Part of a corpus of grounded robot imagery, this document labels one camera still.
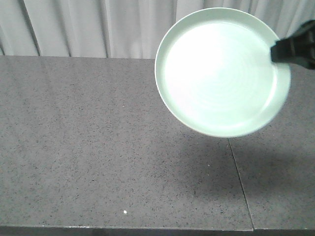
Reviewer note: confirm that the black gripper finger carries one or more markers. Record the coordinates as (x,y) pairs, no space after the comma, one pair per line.
(298,49)

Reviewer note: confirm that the light green round plate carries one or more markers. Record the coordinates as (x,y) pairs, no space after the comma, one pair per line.
(214,73)

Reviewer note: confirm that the white pleated curtain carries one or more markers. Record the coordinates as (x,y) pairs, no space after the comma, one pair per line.
(121,28)

